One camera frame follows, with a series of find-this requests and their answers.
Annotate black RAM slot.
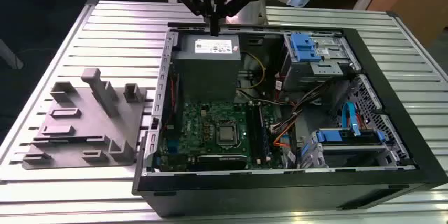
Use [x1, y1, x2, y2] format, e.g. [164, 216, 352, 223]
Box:
[253, 102, 261, 163]
[260, 103, 269, 163]

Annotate blue plastic drive latch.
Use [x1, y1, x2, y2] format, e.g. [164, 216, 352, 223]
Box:
[289, 33, 321, 62]

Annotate grey power supply unit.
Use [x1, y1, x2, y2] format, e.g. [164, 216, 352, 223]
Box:
[171, 34, 243, 104]

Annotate silver metal drive cage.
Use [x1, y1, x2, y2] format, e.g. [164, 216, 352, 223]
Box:
[283, 31, 361, 91]
[297, 129, 411, 169]

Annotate green motherboard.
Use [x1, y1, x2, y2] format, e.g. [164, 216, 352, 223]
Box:
[153, 100, 291, 172]

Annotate metal CPU socket cover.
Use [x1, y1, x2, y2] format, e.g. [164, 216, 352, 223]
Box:
[213, 120, 243, 146]

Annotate silver CPU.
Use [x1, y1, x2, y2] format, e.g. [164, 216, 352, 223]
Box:
[219, 126, 239, 141]

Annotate grey metal leg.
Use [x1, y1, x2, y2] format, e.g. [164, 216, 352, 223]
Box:
[0, 39, 24, 70]

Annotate hard disk in blue carrier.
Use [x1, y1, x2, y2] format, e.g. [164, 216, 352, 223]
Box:
[313, 128, 388, 151]

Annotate grey parts rack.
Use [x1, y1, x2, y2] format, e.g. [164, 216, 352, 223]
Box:
[21, 68, 157, 170]

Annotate black graphics card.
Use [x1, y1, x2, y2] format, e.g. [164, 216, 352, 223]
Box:
[195, 153, 248, 171]

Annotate black PC case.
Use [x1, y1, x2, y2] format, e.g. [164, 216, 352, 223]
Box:
[131, 22, 448, 218]

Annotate yellow wire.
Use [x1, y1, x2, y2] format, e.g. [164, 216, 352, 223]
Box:
[241, 52, 267, 90]

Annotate thin red wire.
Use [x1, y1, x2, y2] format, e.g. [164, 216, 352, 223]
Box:
[164, 62, 180, 127]

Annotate black flat data cable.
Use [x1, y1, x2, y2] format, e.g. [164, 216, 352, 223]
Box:
[269, 77, 347, 133]

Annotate orange yellow power wires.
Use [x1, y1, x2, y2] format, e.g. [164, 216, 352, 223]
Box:
[272, 119, 299, 148]

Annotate blue data cable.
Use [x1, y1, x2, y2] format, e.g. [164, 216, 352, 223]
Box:
[341, 102, 361, 137]

